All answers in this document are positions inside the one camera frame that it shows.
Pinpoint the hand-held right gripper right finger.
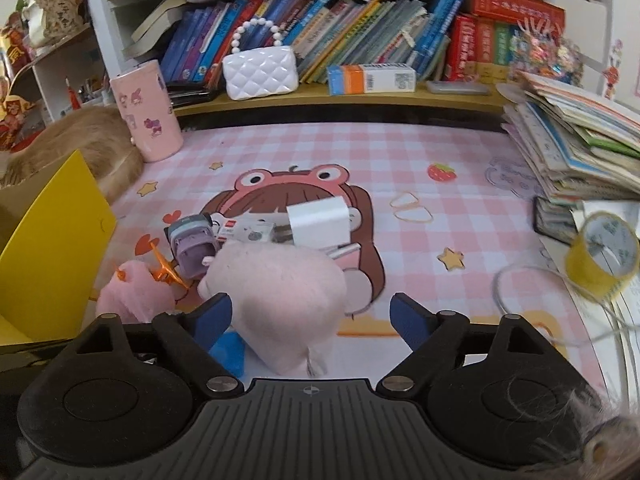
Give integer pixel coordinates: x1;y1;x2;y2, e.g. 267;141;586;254
375;292;555;395

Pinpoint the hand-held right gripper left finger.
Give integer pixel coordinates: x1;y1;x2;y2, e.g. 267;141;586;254
69;292;246;395

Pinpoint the large pink plush toy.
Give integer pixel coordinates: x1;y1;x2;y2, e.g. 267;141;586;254
197;241;348;377

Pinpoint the white charger adapter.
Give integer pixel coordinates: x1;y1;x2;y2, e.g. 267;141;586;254
286;197;360;257

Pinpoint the yellow cardboard box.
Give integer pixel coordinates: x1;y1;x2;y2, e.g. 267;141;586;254
0;150;118;347

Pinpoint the blue plastic piece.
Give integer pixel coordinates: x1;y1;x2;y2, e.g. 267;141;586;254
207;332;246;378

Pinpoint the pink checked cartoon desk mat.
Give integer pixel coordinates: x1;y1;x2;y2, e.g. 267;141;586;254
95;122;618;397

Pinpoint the orange toy airplane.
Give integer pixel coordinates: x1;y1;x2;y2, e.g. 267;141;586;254
147;242;191;289

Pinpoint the small pink plush toy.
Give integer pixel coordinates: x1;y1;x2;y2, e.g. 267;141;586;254
95;260;176;323

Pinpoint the white card with red label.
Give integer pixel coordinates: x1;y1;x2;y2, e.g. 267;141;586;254
212;217;288;245

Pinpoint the tan rubber band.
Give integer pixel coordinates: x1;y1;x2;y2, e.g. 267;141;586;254
389;191;423;210
393;207;434;224

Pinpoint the yellow tape roll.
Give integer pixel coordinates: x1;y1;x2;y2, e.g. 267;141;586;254
565;211;640;303

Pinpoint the pink cartoon tumbler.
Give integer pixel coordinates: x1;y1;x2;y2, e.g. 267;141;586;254
110;59;185;163

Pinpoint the orange cat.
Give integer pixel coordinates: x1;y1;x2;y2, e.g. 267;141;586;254
0;106;146;206

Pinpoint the grey fuzzy fabric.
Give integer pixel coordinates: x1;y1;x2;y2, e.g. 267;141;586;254
565;390;640;476

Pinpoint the white and wooden bookshelf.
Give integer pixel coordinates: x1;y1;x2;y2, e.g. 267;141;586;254
82;0;613;133

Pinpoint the black flat device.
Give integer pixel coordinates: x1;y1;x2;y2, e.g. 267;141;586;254
165;81;219;107

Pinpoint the orange and white medicine box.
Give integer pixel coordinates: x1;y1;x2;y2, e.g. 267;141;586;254
326;63;417;96

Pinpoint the stack of paper booklets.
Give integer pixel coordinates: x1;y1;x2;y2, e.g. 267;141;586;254
500;71;640;206

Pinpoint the white side shelf unit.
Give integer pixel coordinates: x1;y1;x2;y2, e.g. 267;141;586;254
20;25;108;126

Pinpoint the row of leaning books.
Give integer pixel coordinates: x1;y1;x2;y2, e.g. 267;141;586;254
122;0;567;85

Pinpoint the red and gold foil decoration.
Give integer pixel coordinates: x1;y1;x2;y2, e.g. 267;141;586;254
0;25;38;153

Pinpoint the wooden carved figure ornament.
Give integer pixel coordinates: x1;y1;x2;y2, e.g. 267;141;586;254
22;0;85;50

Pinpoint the white cable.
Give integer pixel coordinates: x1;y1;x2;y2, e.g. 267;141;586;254
492;264;637;349

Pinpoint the white quilted pearl-handle purse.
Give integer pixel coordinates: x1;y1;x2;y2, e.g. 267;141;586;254
221;18;300;100

